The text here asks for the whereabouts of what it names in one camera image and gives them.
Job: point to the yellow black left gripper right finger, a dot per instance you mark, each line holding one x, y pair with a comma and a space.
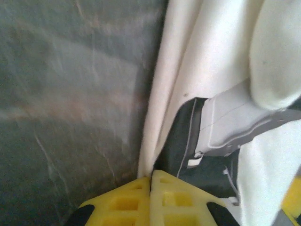
178, 202

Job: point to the white t-shirt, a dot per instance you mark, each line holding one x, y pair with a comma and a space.
223, 47

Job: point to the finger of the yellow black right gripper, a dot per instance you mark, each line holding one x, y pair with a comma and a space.
295, 200

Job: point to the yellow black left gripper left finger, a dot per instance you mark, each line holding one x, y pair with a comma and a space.
122, 204

